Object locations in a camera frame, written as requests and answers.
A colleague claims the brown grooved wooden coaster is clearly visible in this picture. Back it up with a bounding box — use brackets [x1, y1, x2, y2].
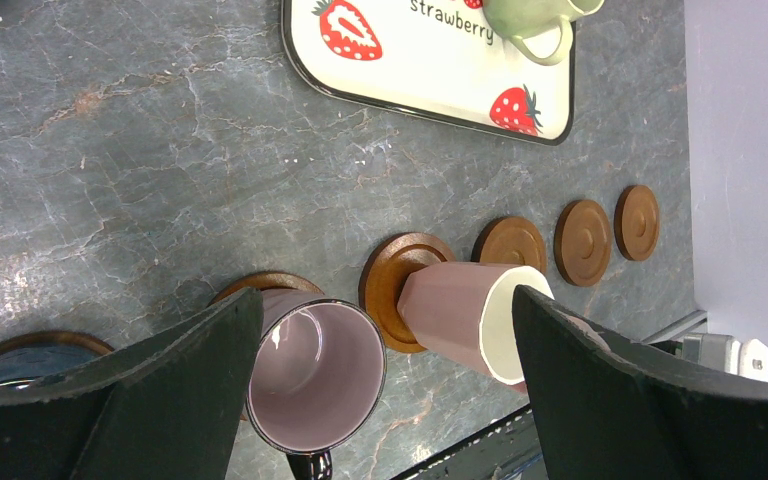
[471, 216, 548, 274]
[209, 271, 323, 305]
[553, 199, 613, 287]
[614, 185, 660, 261]
[358, 232, 455, 354]

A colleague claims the dark blue mug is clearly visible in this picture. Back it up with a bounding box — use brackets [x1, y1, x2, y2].
[0, 342, 111, 390]

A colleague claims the white strawberry print tray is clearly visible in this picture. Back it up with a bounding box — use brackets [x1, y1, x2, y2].
[281, 1, 575, 146]

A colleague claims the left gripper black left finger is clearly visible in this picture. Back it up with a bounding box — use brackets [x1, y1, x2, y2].
[0, 288, 263, 479]

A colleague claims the aluminium frame rail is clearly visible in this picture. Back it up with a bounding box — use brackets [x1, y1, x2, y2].
[396, 310, 768, 479]

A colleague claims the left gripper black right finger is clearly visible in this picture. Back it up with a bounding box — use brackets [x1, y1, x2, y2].
[512, 285, 768, 479]

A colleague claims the pale pink white mug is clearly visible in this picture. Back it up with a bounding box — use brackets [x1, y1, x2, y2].
[397, 262, 554, 394]

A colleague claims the dark walnut coaster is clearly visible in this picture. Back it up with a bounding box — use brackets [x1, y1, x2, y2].
[0, 330, 114, 356]

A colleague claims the lilac mug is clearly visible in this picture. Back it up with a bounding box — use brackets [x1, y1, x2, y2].
[245, 288, 386, 479]

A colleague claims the light green mug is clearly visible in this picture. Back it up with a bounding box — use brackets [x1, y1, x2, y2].
[482, 0, 604, 66]

